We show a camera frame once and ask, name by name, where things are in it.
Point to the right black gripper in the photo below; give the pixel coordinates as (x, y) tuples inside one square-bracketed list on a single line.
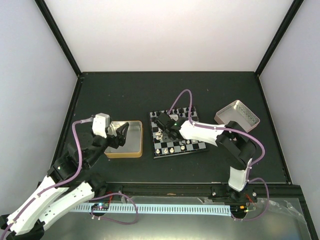
[(165, 133)]

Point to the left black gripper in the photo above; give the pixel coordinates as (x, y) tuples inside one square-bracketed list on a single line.
[(121, 136)]

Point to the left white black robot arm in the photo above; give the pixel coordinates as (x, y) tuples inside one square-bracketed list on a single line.
[(67, 184)]

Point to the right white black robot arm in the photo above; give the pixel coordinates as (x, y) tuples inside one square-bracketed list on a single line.
[(237, 148)]

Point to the small green circuit board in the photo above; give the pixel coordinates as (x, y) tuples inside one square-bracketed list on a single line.
[(100, 207)]

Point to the gold metal tin tray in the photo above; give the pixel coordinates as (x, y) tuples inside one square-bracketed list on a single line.
[(133, 147)]

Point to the black and silver chessboard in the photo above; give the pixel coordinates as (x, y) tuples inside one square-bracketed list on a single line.
[(163, 146)]

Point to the pink metal tin tray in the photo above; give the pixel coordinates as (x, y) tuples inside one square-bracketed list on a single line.
[(238, 112)]

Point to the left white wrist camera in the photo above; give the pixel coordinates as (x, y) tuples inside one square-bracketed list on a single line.
[(101, 122)]

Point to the light blue cable duct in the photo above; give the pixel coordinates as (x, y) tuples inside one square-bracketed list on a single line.
[(164, 209)]

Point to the black aluminium frame left post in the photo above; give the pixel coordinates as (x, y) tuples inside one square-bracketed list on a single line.
[(46, 13)]

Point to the black aluminium frame post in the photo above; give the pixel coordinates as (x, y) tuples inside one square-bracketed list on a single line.
[(283, 27), (46, 13)]

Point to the black aluminium frame right post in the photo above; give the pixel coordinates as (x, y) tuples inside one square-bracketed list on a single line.
[(283, 27)]

